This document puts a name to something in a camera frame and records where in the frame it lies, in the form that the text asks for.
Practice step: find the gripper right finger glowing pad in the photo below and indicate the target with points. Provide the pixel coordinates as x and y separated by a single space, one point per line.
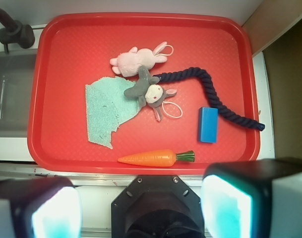
253 199

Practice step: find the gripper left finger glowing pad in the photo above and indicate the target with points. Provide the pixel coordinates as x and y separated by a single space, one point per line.
39 208

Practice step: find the blue rectangular block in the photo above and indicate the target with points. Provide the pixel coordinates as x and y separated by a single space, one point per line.
207 125

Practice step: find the orange plastic carrot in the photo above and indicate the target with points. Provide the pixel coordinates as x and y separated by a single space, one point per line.
159 158

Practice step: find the mint green cloth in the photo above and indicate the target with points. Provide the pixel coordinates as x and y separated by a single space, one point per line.
107 108

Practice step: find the red plastic tray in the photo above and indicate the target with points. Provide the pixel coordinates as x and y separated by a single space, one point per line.
75 50

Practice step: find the steel sink basin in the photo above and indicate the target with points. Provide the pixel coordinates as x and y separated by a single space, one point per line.
16 79

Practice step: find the grey plush bunny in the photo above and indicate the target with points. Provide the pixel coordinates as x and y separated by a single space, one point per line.
148 92

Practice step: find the pink plush bunny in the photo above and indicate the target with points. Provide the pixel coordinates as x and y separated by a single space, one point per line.
128 64

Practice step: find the dark metal faucet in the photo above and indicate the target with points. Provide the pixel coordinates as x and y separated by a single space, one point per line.
14 32

